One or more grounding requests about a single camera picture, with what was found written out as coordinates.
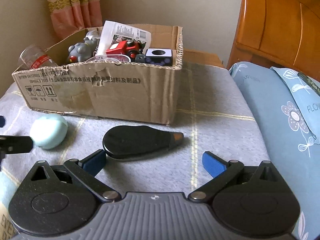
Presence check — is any brown cardboard box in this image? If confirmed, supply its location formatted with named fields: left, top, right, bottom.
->
left=12, top=24, right=184, bottom=125

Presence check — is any red toy train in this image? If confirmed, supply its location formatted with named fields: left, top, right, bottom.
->
left=105, top=40, right=143, bottom=58

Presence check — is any grey rhino toy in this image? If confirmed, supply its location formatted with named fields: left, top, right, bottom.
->
left=65, top=29, right=102, bottom=64

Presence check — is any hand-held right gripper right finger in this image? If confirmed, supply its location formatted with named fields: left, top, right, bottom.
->
left=187, top=151, right=288, bottom=203

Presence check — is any clear jar with red label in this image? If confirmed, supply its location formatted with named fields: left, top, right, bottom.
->
left=17, top=44, right=57, bottom=71

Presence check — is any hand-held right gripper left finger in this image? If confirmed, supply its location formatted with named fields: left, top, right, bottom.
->
left=21, top=149, right=120, bottom=203

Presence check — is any grey checked blanket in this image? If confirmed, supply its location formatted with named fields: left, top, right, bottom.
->
left=0, top=61, right=273, bottom=205

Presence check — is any light blue round ball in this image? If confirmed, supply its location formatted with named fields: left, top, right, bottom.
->
left=29, top=114, right=68, bottom=150

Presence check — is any black cube toy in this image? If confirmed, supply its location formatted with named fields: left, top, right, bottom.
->
left=135, top=48, right=173, bottom=67

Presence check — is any blue floral pillow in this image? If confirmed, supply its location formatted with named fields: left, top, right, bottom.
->
left=270, top=66, right=320, bottom=144
left=229, top=61, right=320, bottom=240

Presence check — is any translucent white plastic container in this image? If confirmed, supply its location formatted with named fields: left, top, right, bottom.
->
left=86, top=53, right=132, bottom=63

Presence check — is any wooden headboard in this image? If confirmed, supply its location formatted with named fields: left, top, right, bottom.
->
left=226, top=0, right=320, bottom=85

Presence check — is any white printed packet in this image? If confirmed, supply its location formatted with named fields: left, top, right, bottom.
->
left=96, top=20, right=152, bottom=55

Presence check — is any pink curtain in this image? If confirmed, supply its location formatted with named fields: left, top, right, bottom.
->
left=46, top=0, right=103, bottom=40

